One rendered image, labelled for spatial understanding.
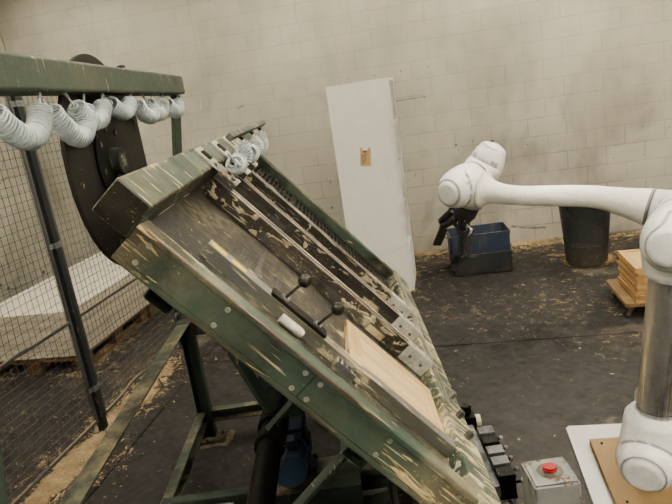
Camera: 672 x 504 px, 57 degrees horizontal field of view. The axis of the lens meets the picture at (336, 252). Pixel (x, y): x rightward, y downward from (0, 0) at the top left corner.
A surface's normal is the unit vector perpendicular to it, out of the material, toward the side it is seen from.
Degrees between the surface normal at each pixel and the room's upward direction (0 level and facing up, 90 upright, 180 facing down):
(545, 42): 90
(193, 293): 90
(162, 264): 90
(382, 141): 90
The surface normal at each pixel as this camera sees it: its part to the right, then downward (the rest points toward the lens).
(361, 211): -0.16, 0.27
